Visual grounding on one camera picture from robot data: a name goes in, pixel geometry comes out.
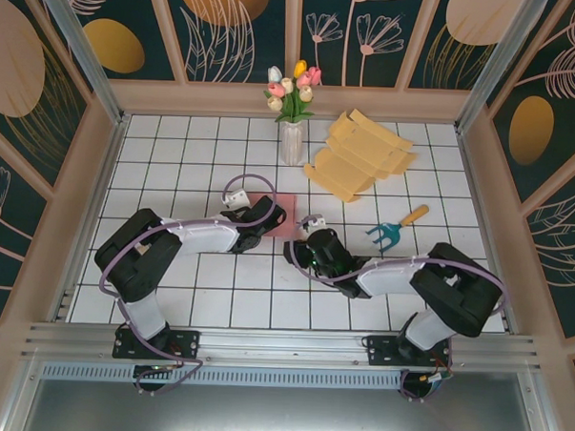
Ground pink paper box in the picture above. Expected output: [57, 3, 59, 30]
[241, 192, 298, 239]

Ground teal garden fork wooden handle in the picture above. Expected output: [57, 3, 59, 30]
[364, 201, 431, 255]

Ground yellow paper box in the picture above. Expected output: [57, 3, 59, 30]
[300, 107, 420, 207]

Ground white ribbed vase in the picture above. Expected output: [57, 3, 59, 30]
[279, 121, 306, 169]

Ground artificial tulip bouquet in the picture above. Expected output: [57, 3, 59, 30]
[261, 57, 324, 127]

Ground grey metal sheet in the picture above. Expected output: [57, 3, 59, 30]
[0, 350, 567, 431]

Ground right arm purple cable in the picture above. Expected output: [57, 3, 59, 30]
[277, 214, 510, 407]

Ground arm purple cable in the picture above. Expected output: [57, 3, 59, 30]
[277, 214, 510, 407]
[92, 167, 278, 401]

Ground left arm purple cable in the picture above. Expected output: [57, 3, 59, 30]
[92, 167, 278, 401]

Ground aluminium mounting rail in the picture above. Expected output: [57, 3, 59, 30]
[21, 313, 544, 380]

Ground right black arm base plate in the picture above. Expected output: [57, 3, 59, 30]
[359, 334, 455, 372]

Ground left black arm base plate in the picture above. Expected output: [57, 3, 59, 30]
[113, 325, 202, 363]

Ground grey slotted cable duct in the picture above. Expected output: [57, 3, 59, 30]
[39, 355, 434, 398]

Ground aluminium table side rail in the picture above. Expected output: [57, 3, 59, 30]
[446, 127, 530, 338]
[48, 109, 131, 324]

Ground coloured wire bundle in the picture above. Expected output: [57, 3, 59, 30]
[418, 359, 455, 391]

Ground aluminium frame post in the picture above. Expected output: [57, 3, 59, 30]
[24, 0, 135, 127]
[454, 0, 550, 140]

